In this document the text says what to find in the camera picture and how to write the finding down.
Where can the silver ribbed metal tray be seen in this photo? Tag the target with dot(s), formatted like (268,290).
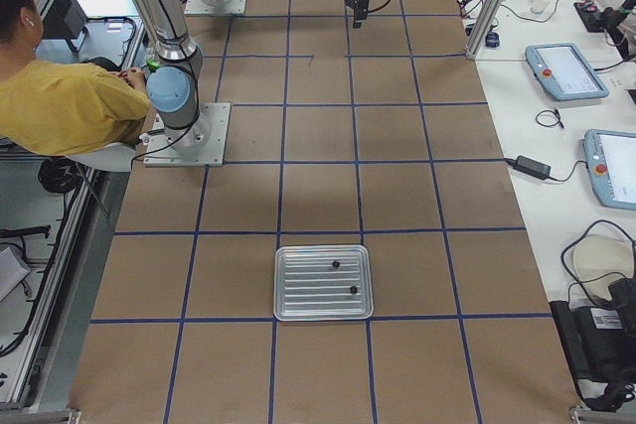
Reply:
(307,287)

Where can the blue teach pendant upper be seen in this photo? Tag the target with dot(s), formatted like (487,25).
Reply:
(564,73)

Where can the blue teach pendant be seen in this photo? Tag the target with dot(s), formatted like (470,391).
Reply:
(610,158)
(564,73)

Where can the black power adapter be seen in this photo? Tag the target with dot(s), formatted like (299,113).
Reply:
(533,168)

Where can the white chair seat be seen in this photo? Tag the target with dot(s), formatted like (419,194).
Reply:
(114,157)

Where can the blue teach pendant lower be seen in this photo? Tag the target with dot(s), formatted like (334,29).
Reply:
(610,158)

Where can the person in yellow shirt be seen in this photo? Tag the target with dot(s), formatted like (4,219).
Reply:
(60,110)

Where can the black equipment box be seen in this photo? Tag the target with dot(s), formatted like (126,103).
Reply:
(600,355)

